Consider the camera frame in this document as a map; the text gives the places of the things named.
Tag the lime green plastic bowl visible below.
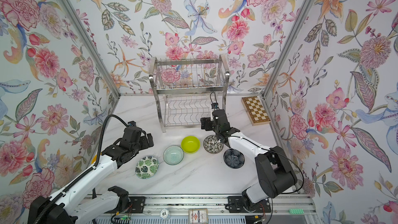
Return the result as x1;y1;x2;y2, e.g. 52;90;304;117
181;136;201;154

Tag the pale teal ceramic bowl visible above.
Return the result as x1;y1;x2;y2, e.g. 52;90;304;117
163;145;184;166

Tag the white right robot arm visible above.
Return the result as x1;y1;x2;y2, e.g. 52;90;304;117
201;109;298;206

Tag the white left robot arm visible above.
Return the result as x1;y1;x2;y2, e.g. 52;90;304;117
28;114;154;224

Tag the stainless steel dish rack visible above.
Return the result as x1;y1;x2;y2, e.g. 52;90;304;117
149;55;231;132

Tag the black white patterned bowl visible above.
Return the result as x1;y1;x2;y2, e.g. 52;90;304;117
203;135;224;154

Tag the green leaf pattern bowl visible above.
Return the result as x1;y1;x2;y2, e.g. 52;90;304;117
135;156;159;179

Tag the dark blue floral bowl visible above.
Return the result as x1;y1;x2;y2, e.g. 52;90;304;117
223;148;245;169

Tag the wooden chessboard box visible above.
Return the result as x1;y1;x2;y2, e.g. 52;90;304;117
241;96;271;126

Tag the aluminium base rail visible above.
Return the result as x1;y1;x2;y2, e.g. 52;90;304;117
96;194;320;224

